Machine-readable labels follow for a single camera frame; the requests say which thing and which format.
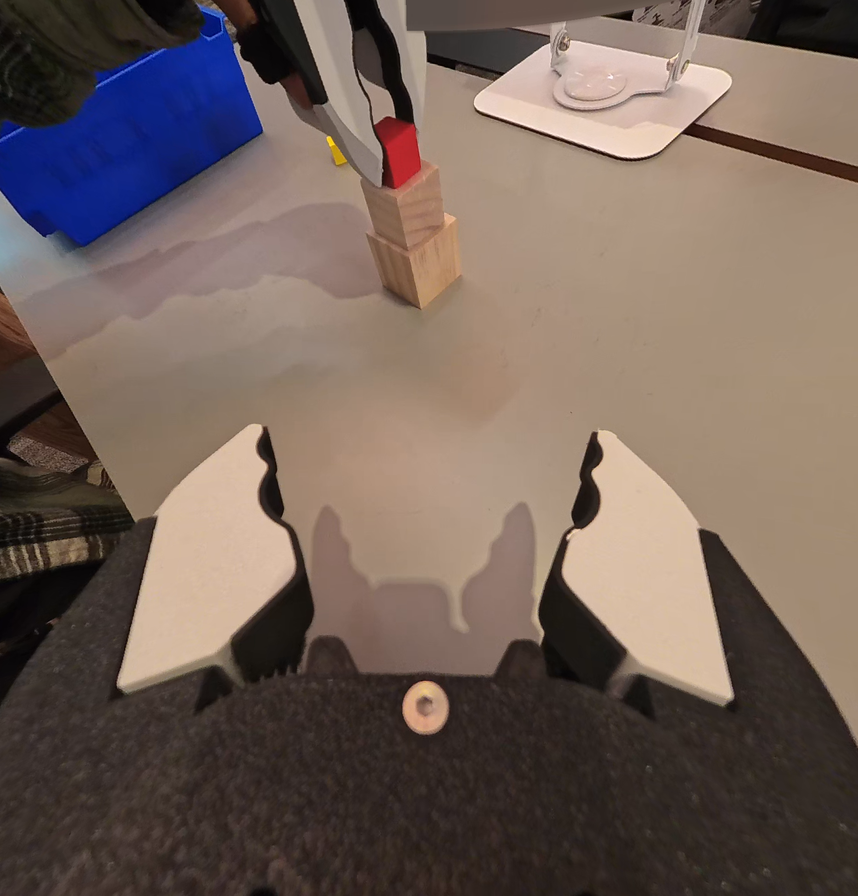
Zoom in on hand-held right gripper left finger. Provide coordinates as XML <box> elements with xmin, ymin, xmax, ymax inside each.
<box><xmin>116</xmin><ymin>423</ymin><xmax>314</xmax><ymax>695</ymax></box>

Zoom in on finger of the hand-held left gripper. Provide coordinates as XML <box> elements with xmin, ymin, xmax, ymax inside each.
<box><xmin>345</xmin><ymin>0</ymin><xmax>428</xmax><ymax>134</ymax></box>
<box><xmin>289</xmin><ymin>0</ymin><xmax>386</xmax><ymax>189</ymax></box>

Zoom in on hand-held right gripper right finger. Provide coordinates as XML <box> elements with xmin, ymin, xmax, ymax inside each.
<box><xmin>538</xmin><ymin>429</ymin><xmax>735</xmax><ymax>704</ymax></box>

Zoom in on red wooden cube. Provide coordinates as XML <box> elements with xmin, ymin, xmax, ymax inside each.
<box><xmin>373</xmin><ymin>118</ymin><xmax>421</xmax><ymax>190</ymax></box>

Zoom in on small natural wooden cube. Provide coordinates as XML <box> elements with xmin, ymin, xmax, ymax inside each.
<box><xmin>361</xmin><ymin>161</ymin><xmax>445</xmax><ymax>249</ymax></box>

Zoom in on large natural wooden cube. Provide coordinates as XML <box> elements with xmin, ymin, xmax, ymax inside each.
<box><xmin>366</xmin><ymin>213</ymin><xmax>462</xmax><ymax>309</ymax></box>

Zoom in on person's left hand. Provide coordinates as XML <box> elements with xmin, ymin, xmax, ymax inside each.
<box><xmin>219</xmin><ymin>0</ymin><xmax>314</xmax><ymax>109</ymax></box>

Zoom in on black flat tablet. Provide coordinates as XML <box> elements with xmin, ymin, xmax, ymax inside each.
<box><xmin>425</xmin><ymin>29</ymin><xmax>531</xmax><ymax>74</ymax></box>

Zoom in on blue plastic bin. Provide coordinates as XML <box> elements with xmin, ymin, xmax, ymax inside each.
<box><xmin>0</xmin><ymin>7</ymin><xmax>264</xmax><ymax>247</ymax></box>

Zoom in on person's plaid shirt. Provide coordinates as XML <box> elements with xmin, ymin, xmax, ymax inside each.
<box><xmin>0</xmin><ymin>455</ymin><xmax>133</xmax><ymax>585</ymax></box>

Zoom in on person's dark trousers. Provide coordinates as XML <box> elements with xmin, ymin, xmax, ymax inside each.
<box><xmin>0</xmin><ymin>560</ymin><xmax>111</xmax><ymax>736</ymax></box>

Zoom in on white stand with wooden board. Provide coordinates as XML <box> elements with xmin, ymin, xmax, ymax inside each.
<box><xmin>474</xmin><ymin>0</ymin><xmax>734</xmax><ymax>162</ymax></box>

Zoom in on printed leaflet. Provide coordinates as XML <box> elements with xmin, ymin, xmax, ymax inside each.
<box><xmin>632</xmin><ymin>0</ymin><xmax>752</xmax><ymax>36</ymax></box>

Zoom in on black table bracket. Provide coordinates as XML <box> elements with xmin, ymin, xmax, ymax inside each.
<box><xmin>0</xmin><ymin>357</ymin><xmax>62</xmax><ymax>443</ymax></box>

